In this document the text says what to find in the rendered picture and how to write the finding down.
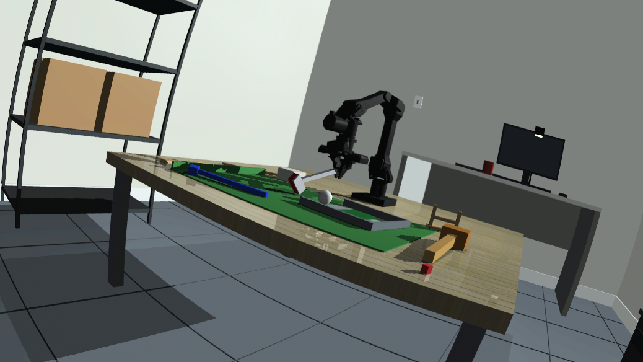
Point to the small red cube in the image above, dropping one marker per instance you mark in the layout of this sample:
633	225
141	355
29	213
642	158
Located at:
426	268

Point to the grey ball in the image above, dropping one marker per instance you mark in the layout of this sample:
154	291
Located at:
325	197

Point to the green mat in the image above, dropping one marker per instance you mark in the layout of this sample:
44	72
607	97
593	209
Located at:
282	200

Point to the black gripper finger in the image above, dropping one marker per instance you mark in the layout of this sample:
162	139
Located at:
336	163
345	165

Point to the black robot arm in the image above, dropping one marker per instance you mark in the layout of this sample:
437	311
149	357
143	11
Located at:
344	121

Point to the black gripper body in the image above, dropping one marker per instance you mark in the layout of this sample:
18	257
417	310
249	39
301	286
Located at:
350	156

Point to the blue putter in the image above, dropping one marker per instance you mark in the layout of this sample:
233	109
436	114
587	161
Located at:
194	171

